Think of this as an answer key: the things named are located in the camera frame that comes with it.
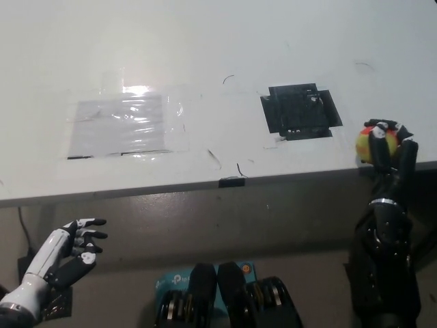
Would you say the black cable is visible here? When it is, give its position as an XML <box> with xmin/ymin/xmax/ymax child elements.
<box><xmin>16</xmin><ymin>206</ymin><xmax>33</xmax><ymax>252</ymax></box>

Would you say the orange and yellow tennis ball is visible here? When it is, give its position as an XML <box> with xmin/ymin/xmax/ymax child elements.
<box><xmin>354</xmin><ymin>125</ymin><xmax>400</xmax><ymax>164</ymax></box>

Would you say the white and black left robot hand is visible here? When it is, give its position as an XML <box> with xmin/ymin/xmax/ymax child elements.
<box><xmin>20</xmin><ymin>217</ymin><xmax>109</xmax><ymax>291</ymax></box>

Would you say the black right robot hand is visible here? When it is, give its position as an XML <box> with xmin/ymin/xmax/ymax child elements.
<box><xmin>363</xmin><ymin>118</ymin><xmax>419</xmax><ymax>206</ymax></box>

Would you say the black tape patch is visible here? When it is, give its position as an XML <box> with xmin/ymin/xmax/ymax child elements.
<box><xmin>259</xmin><ymin>83</ymin><xmax>343</xmax><ymax>141</ymax></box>

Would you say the clear plastic taped sheet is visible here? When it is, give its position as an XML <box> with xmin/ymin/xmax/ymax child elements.
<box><xmin>66</xmin><ymin>94</ymin><xmax>171</xmax><ymax>160</ymax></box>

